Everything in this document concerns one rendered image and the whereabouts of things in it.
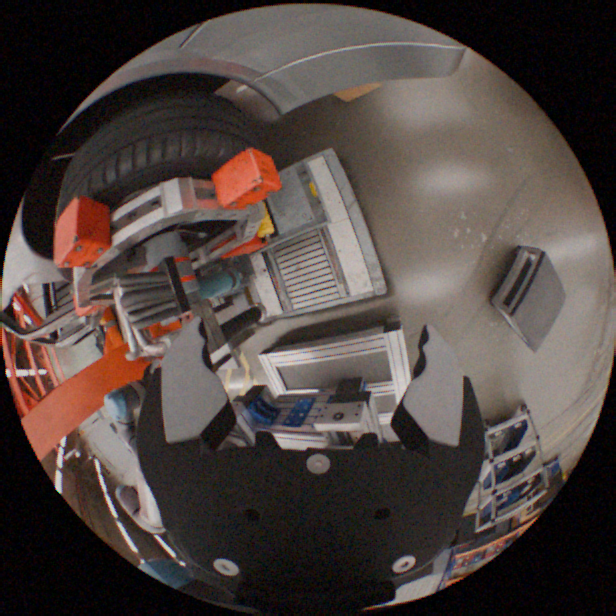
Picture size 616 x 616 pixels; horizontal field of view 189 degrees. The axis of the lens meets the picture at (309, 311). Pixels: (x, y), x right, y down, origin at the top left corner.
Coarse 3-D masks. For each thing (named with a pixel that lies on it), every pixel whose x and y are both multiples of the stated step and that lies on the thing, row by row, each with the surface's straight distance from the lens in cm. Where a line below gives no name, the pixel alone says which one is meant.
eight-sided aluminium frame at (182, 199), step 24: (168, 192) 34; (192, 192) 35; (120, 216) 36; (144, 216) 34; (168, 216) 32; (192, 216) 35; (216, 216) 39; (240, 216) 44; (264, 216) 50; (120, 240) 35; (216, 240) 75; (240, 240) 67; (96, 264) 40; (192, 264) 80
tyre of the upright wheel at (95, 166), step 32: (160, 96) 49; (192, 96) 48; (96, 128) 53; (128, 128) 41; (160, 128) 38; (192, 128) 39; (224, 128) 43; (96, 160) 40; (128, 160) 34; (160, 160) 34; (192, 160) 36; (224, 160) 39; (64, 192) 49; (96, 192) 36; (128, 192) 38
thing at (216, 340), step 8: (192, 304) 36; (200, 304) 37; (208, 304) 38; (192, 312) 36; (200, 312) 36; (208, 312) 37; (184, 320) 38; (208, 320) 37; (216, 320) 38; (208, 328) 37; (216, 328) 38; (208, 336) 36; (216, 336) 38; (208, 344) 36; (216, 344) 37; (224, 344) 39
